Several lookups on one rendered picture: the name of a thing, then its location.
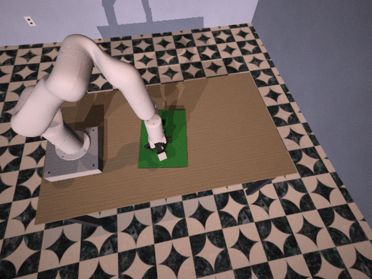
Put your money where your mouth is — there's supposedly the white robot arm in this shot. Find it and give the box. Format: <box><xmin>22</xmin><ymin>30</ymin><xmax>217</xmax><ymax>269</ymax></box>
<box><xmin>10</xmin><ymin>34</ymin><xmax>167</xmax><ymax>161</ymax></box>

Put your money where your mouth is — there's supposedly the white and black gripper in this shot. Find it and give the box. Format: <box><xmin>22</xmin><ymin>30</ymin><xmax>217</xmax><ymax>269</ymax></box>
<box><xmin>144</xmin><ymin>134</ymin><xmax>171</xmax><ymax>152</ymax></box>

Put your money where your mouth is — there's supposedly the green turf mat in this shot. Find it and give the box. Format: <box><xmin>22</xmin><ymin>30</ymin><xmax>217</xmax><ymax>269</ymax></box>
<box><xmin>138</xmin><ymin>110</ymin><xmax>187</xmax><ymax>168</ymax></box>

